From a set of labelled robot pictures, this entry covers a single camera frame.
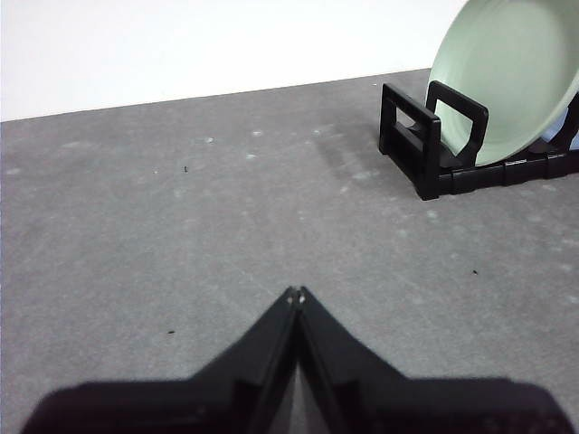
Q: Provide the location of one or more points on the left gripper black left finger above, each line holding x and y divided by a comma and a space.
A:
203, 407

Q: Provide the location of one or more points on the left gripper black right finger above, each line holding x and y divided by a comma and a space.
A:
398, 407

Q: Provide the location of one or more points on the blue round plate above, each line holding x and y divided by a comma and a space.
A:
549, 134

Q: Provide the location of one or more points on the pale green round plate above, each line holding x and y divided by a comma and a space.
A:
502, 81

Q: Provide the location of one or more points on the black plate rack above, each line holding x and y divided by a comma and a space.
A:
429, 167

